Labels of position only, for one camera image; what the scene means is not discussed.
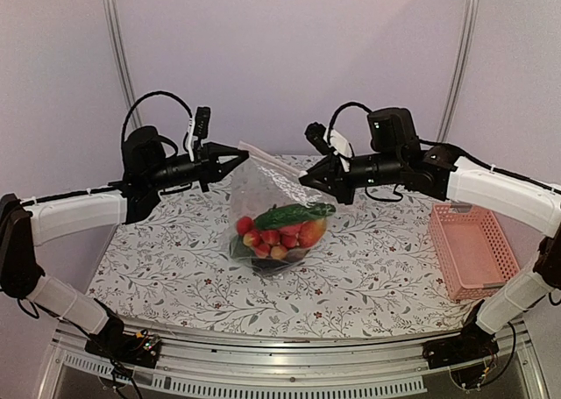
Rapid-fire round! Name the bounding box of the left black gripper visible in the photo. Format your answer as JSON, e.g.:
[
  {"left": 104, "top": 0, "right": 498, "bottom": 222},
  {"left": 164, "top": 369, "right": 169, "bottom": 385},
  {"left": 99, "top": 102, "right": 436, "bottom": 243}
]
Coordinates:
[{"left": 145, "top": 140, "right": 247, "bottom": 190}]

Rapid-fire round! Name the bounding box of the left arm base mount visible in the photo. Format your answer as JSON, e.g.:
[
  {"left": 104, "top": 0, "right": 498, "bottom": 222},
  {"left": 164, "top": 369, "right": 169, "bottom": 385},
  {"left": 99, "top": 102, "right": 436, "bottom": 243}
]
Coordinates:
[{"left": 85, "top": 325, "right": 161, "bottom": 369}]

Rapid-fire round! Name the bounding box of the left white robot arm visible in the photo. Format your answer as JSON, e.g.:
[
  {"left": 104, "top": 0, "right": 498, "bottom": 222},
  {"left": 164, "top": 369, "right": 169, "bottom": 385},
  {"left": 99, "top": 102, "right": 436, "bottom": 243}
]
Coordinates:
[{"left": 1, "top": 126, "right": 249, "bottom": 359}]

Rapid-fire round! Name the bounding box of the green fake cucumber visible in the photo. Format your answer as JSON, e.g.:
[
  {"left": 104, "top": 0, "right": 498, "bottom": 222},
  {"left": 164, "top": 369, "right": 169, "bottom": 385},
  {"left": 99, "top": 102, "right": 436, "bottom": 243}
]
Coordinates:
[{"left": 254, "top": 203, "right": 337, "bottom": 230}]

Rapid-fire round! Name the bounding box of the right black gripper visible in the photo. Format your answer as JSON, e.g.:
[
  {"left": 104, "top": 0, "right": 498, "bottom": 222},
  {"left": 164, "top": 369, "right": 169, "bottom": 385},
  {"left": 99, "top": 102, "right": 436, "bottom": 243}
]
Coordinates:
[{"left": 302, "top": 150, "right": 405, "bottom": 203}]

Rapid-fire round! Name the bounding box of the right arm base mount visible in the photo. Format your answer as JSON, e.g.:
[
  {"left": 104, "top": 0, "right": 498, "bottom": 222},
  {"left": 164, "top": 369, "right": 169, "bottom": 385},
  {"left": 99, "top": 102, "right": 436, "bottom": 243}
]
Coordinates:
[{"left": 423, "top": 332, "right": 499, "bottom": 390}]

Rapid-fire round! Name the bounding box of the fake lychee bunch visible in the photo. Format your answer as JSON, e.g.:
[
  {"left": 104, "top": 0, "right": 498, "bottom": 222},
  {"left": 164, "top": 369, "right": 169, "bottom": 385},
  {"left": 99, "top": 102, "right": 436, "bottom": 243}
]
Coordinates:
[{"left": 236, "top": 217, "right": 302, "bottom": 260}]

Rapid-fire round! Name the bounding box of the red yellow fake mango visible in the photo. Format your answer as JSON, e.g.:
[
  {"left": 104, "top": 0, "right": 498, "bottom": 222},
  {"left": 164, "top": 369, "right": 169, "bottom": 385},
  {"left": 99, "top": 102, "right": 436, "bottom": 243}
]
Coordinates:
[{"left": 298, "top": 218, "right": 327, "bottom": 249}]

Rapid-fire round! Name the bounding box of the dark purple fake eggplant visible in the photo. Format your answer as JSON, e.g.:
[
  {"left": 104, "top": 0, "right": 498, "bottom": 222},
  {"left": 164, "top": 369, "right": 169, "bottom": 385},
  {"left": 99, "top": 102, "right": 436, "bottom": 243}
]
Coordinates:
[{"left": 251, "top": 248, "right": 308, "bottom": 273}]

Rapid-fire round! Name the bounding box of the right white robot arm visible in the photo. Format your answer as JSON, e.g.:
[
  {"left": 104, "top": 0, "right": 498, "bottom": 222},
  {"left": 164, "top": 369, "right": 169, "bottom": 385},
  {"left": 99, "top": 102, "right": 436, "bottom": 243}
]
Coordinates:
[{"left": 299, "top": 107, "right": 560, "bottom": 360}]

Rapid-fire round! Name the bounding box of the front aluminium rail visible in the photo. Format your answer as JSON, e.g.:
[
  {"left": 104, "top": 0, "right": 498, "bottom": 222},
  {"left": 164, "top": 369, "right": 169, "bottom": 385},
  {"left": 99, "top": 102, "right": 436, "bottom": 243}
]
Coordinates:
[{"left": 37, "top": 318, "right": 554, "bottom": 398}]

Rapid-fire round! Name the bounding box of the pink perforated plastic basket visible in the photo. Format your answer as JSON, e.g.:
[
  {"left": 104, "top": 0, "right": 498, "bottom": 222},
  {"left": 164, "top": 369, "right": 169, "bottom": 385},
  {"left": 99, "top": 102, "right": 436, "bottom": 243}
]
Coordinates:
[{"left": 429, "top": 203, "right": 520, "bottom": 301}]

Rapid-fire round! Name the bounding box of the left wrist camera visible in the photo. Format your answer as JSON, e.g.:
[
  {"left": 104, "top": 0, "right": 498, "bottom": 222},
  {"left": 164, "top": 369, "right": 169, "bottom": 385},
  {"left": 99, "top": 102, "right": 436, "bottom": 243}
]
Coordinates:
[{"left": 182, "top": 106, "right": 211, "bottom": 161}]

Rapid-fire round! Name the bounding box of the green fake pepper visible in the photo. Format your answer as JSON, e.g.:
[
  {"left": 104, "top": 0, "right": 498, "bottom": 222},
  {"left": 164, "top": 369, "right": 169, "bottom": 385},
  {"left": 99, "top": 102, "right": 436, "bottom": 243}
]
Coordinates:
[{"left": 229, "top": 235, "right": 254, "bottom": 260}]

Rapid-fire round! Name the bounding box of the right aluminium frame post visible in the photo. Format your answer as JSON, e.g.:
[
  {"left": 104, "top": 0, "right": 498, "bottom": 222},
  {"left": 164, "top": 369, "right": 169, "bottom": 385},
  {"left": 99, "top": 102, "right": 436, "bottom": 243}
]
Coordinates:
[{"left": 437, "top": 0, "right": 479, "bottom": 142}]

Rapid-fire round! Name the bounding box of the left aluminium frame post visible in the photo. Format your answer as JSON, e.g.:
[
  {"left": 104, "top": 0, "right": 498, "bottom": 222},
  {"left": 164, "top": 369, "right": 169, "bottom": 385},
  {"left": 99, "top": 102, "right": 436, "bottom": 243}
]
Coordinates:
[{"left": 102, "top": 0, "right": 136, "bottom": 108}]

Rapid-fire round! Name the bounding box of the aluminium frame post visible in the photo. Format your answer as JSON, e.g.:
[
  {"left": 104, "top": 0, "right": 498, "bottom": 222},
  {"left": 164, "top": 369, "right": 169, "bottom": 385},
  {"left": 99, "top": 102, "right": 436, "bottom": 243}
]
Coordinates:
[
  {"left": 437, "top": 0, "right": 479, "bottom": 142},
  {"left": 102, "top": 0, "right": 136, "bottom": 108}
]

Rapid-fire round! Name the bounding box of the clear zip top bag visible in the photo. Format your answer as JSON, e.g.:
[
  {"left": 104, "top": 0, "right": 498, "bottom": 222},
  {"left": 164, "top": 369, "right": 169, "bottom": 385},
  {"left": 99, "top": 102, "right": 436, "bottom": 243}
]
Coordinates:
[{"left": 224, "top": 142, "right": 337, "bottom": 277}]

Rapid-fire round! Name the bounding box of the floral patterned table cloth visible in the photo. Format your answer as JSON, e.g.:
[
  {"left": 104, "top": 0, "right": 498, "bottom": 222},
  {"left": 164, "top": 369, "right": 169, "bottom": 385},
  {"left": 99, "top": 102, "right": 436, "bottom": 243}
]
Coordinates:
[{"left": 88, "top": 181, "right": 473, "bottom": 338}]

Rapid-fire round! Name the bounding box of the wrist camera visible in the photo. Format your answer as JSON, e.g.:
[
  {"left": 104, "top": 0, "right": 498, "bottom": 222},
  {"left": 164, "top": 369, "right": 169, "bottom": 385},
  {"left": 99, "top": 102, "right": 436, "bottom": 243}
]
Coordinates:
[
  {"left": 182, "top": 106, "right": 211, "bottom": 161},
  {"left": 304, "top": 123, "right": 354, "bottom": 172}
]

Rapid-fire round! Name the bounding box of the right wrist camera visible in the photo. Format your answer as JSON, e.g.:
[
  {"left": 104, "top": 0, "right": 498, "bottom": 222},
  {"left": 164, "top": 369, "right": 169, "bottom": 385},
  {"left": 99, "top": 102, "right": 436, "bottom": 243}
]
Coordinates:
[{"left": 304, "top": 123, "right": 354, "bottom": 172}]

